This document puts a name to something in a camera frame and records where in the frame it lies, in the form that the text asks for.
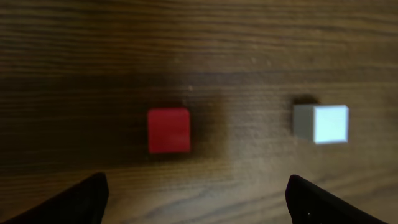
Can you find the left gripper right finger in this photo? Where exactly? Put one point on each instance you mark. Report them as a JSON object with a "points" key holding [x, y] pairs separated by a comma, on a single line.
{"points": [[317, 208]]}

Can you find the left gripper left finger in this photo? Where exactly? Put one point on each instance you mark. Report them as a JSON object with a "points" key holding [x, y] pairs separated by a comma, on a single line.
{"points": [[71, 205]]}

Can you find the red cube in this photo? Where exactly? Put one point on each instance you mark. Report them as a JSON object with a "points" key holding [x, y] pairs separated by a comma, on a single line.
{"points": [[169, 130]]}

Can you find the white cube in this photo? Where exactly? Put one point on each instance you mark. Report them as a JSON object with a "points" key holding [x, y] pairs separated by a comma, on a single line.
{"points": [[326, 124]]}

